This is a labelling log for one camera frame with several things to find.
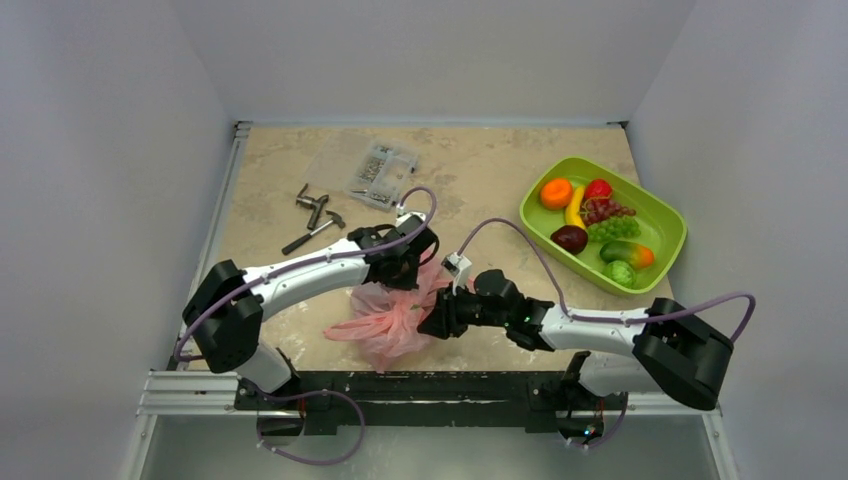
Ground fake red grapes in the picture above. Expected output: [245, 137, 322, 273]
[579, 198, 636, 226]

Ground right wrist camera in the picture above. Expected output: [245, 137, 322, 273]
[441, 252, 472, 294]

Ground black metal clamp tool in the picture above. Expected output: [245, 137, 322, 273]
[296, 183, 330, 231]

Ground fake red strawberry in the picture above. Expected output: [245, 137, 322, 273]
[584, 178, 613, 202]

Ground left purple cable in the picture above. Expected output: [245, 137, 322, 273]
[173, 186, 440, 364]

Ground green plastic tray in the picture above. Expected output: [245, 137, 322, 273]
[518, 157, 687, 296]

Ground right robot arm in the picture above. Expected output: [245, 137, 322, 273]
[417, 270, 734, 411]

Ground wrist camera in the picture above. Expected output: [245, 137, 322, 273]
[441, 252, 472, 294]
[394, 206, 428, 230]

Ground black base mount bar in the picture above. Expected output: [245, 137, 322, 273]
[234, 371, 626, 438]

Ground aluminium frame rail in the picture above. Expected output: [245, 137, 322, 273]
[118, 120, 254, 479]

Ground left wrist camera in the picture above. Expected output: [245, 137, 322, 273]
[394, 206, 428, 230]

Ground fake dark red plum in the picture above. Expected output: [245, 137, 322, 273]
[550, 225, 589, 255]

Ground clear screw organizer box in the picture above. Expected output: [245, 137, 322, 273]
[343, 140, 420, 211]

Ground fake banana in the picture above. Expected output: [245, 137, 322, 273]
[564, 185, 586, 230]

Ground fake green lime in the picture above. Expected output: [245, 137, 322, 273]
[603, 260, 637, 288]

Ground pink plastic bag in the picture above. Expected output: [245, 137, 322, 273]
[323, 263, 452, 373]

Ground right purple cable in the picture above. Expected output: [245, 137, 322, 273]
[455, 218, 757, 346]

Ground purple cable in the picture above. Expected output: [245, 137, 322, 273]
[455, 218, 757, 346]
[173, 186, 440, 364]

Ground fake green grapes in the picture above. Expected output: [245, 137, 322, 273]
[587, 216, 641, 243]

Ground fake mango green orange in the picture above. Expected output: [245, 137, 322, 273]
[599, 240, 655, 270]

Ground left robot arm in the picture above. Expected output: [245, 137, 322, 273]
[182, 213, 439, 409]

